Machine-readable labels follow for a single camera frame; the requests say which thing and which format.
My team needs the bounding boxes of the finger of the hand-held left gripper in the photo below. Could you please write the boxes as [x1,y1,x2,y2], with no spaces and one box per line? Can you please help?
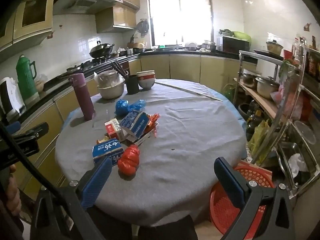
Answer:
[11,122,49,143]
[5,121,21,135]

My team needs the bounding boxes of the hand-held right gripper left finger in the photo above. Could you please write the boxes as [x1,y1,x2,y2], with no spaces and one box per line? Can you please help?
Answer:
[29,157,113,240]

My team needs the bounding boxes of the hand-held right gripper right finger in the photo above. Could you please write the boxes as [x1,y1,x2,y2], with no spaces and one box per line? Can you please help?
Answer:
[214,157,297,240]

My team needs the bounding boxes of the small blue white carton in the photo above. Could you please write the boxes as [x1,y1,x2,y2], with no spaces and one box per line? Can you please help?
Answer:
[92,138,125,167]

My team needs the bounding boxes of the red plastic basket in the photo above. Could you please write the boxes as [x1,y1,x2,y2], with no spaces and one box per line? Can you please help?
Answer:
[209,165,275,239]

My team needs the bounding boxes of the red plastic bag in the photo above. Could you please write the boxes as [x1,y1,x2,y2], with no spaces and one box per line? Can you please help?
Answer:
[117,144,140,176]

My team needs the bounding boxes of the red and white carton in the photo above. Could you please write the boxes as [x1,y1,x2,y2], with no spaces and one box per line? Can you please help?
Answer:
[104,118,125,142]

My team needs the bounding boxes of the large blue white carton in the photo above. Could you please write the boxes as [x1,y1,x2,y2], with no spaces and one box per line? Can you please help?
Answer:
[119,110,150,137]

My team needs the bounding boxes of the blue plastic bag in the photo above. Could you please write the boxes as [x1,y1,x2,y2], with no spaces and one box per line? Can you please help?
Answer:
[115,99,146,117]

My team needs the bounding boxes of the orange wrapper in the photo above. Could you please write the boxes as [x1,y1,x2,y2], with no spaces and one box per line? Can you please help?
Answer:
[147,114,160,138]

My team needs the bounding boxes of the person's left hand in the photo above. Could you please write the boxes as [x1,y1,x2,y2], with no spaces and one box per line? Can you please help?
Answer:
[5,164,22,217]

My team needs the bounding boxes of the yellow plastic bag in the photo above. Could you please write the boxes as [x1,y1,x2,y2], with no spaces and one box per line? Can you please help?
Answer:
[247,120,272,163]

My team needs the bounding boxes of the green thermos jug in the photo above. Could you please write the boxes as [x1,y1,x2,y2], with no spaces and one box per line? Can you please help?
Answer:
[16,55,38,100]

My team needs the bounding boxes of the round table, grey cloth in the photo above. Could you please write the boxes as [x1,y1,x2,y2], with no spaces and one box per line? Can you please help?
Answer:
[54,79,248,228]

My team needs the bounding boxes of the purple thermos bottle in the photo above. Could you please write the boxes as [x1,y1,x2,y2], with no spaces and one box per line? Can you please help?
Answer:
[69,73,96,121]

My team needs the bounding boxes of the blue table cover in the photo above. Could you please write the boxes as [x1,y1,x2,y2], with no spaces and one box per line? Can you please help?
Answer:
[61,90,248,130]

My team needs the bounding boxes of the steel tray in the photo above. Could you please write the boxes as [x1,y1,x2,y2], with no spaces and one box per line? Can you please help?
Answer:
[276,142,313,188]

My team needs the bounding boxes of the white plastic bag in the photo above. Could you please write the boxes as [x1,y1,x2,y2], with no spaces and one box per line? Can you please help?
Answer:
[289,153,309,178]

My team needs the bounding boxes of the dark ceramic jar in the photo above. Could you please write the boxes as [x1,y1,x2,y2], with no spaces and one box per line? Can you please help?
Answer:
[239,102,253,120]

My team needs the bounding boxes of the large cream basin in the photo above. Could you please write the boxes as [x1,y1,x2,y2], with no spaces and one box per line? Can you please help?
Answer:
[97,80,125,100]

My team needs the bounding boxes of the black gas stove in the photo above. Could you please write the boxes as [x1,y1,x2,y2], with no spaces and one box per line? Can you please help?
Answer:
[66,56,118,74]

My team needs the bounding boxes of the wooden shelf rack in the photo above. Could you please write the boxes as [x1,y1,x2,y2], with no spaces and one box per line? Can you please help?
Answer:
[235,50,284,123]

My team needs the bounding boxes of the clear plastic bag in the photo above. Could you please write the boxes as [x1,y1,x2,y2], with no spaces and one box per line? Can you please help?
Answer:
[94,70,125,88]

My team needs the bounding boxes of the clear lidded container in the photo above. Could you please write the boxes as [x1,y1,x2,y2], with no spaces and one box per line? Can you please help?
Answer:
[294,120,317,145]

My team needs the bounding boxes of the long white stick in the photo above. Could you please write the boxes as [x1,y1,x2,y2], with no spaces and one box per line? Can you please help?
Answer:
[155,81,223,102]

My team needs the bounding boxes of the steel pot with lid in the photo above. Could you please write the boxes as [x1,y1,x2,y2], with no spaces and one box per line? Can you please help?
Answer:
[255,76,280,99]

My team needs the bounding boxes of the dark cooking pot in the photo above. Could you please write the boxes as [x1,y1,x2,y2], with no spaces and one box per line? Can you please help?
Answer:
[242,69,262,89]

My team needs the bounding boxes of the black wok with lid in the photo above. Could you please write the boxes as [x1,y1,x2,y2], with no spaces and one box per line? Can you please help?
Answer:
[89,41,115,58]

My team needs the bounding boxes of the pink plastic bag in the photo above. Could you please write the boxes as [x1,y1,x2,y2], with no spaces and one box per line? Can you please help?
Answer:
[271,80,313,120]

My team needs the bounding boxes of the white bowl red band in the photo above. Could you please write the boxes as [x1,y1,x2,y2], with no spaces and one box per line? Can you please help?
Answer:
[136,70,155,80]
[137,76,156,90]

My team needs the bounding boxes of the microwave oven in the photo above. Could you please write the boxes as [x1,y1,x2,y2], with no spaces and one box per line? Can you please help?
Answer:
[217,35,250,54]

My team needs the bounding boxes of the steel pot by sink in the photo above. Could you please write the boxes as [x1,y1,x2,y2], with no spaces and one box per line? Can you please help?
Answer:
[201,40,217,52]

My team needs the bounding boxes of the range hood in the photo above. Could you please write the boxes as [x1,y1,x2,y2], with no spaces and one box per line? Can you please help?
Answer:
[52,0,140,15]

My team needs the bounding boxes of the pot with glass lid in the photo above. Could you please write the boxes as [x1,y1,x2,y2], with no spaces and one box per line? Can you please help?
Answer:
[266,39,284,55]

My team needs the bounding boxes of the dark sauce bottle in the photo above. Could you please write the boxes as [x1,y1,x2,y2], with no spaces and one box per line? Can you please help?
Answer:
[308,47,318,77]

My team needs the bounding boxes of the green plastic basin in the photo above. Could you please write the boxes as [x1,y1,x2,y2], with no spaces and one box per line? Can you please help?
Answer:
[231,31,251,43]

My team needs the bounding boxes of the clear oil bottle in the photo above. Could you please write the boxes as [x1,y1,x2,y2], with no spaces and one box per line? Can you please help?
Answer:
[292,37,307,64]

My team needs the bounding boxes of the small fan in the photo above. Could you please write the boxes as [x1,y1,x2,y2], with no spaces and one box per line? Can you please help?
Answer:
[137,19,150,37]

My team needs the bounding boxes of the window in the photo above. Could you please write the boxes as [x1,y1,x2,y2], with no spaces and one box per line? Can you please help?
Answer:
[147,0,213,47]

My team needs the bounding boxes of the black cable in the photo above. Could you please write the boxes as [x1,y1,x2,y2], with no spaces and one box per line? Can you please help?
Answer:
[0,124,105,240]

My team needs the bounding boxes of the chrome wire rack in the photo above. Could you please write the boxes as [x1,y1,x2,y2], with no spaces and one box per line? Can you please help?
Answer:
[250,37,320,198]

